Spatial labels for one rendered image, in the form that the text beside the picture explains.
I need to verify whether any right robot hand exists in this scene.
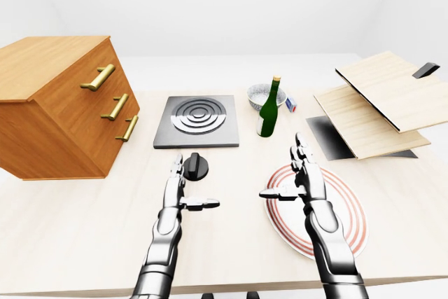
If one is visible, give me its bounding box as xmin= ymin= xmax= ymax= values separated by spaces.
xmin=258 ymin=132 xmax=328 ymax=204

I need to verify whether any round black knob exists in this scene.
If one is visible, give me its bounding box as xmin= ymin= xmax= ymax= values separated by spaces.
xmin=183 ymin=152 xmax=210 ymax=183

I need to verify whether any flat dark stove plate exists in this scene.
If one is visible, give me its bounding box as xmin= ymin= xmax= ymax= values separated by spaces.
xmin=153 ymin=95 xmax=241 ymax=150

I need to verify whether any long brass handle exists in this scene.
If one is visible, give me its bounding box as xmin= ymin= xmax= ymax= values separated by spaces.
xmin=80 ymin=64 xmax=116 ymax=92

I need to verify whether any large wooden drawer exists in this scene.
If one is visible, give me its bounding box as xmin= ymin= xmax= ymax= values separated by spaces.
xmin=27 ymin=37 xmax=124 ymax=132

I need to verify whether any wooden cabinet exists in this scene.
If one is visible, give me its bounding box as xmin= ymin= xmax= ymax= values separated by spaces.
xmin=0 ymin=35 xmax=141 ymax=181

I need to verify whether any short brass handle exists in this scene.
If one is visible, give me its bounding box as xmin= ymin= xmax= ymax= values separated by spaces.
xmin=115 ymin=115 xmax=139 ymax=143

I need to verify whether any green glass bottle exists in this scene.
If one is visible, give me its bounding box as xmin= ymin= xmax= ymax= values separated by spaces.
xmin=256 ymin=75 xmax=284 ymax=138

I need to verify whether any small wooden drawer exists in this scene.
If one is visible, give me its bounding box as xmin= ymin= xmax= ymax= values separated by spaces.
xmin=83 ymin=88 xmax=141 ymax=179

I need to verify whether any black board handle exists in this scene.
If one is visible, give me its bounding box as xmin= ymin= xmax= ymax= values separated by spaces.
xmin=412 ymin=62 xmax=442 ymax=80

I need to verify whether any medium wooden drawer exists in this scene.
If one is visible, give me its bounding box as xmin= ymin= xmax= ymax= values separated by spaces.
xmin=58 ymin=65 xmax=134 ymax=157

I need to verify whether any medium brass handle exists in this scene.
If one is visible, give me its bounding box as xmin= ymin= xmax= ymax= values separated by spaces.
xmin=100 ymin=93 xmax=130 ymax=121

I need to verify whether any plate with red rings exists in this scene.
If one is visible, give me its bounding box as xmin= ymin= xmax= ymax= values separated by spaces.
xmin=264 ymin=164 xmax=369 ymax=261

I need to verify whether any patterned bowl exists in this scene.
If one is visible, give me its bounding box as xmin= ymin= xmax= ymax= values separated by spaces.
xmin=246 ymin=83 xmax=288 ymax=112

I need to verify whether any dark flat base plate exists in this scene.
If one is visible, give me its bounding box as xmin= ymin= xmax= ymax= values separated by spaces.
xmin=305 ymin=116 xmax=419 ymax=162

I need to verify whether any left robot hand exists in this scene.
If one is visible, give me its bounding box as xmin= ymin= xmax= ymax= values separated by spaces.
xmin=163 ymin=153 xmax=221 ymax=212

